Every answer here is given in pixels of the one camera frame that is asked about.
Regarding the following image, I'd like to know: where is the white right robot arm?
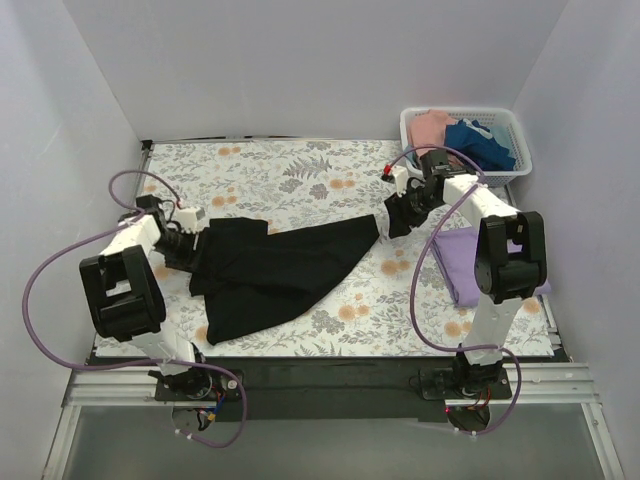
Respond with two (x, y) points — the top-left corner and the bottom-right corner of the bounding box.
(382, 144), (547, 400)

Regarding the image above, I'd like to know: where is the pink t shirt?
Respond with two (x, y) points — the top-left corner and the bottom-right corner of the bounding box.
(408, 109), (457, 147)

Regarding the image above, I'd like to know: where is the aluminium frame rail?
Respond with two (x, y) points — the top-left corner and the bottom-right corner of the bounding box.
(43, 363), (624, 479)

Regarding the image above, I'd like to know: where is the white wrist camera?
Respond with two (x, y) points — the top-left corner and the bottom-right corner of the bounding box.
(381, 165), (409, 197)
(172, 207), (206, 234)

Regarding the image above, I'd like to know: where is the white plastic laundry basket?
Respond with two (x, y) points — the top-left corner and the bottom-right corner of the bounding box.
(398, 106), (532, 188)

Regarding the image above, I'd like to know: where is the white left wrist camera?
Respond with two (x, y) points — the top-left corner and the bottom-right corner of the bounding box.
(172, 207), (206, 234)

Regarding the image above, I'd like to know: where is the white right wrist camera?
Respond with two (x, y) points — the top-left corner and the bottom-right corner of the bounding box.
(381, 165), (409, 197)

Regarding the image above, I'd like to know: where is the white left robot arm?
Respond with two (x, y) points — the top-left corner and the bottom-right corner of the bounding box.
(79, 195), (213, 400)

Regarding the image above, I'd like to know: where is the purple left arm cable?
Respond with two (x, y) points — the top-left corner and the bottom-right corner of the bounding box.
(21, 170), (249, 449)

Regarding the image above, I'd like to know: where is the black t shirt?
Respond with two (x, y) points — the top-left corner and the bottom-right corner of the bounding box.
(189, 215), (379, 345)

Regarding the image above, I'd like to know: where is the blue t shirt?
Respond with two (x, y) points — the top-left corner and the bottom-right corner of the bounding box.
(441, 118), (518, 172)

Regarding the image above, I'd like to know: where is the floral patterned table mat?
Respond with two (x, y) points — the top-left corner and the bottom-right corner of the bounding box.
(140, 140), (474, 358)

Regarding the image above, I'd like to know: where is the folded purple t shirt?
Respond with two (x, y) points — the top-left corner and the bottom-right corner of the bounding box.
(431, 227), (553, 308)

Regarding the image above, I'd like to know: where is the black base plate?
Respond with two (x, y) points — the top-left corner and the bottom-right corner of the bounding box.
(154, 355), (516, 422)

